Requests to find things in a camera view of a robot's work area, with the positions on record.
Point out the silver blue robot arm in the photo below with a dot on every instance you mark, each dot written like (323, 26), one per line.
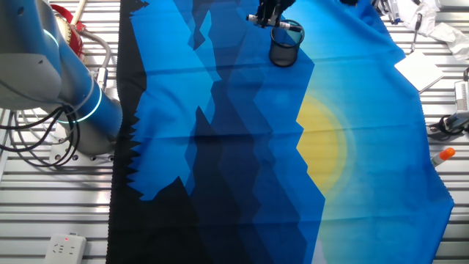
(36, 62)

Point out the small grey camera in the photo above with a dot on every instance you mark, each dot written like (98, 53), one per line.
(458, 120)

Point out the wooden drumstick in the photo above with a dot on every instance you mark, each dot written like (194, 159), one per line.
(78, 11)

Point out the white power strip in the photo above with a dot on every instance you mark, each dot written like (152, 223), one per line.
(65, 249)

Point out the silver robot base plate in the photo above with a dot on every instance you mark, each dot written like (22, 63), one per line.
(58, 155)

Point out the red drum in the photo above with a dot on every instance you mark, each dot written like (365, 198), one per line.
(75, 40)

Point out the orange capped glue stick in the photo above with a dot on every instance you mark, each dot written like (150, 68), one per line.
(443, 155)

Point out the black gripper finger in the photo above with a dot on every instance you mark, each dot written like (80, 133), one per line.
(285, 5)
(267, 11)

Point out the white black whiteboard marker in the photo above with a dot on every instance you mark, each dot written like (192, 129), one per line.
(289, 26)

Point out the silver vented camera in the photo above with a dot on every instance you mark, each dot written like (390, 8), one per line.
(462, 96)

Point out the white crumpled cloth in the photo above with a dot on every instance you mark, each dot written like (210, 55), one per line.
(445, 34)

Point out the black silver pen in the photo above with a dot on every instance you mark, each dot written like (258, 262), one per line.
(416, 33)

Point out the blue mountain print cloth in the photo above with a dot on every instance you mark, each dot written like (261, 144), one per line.
(238, 165)

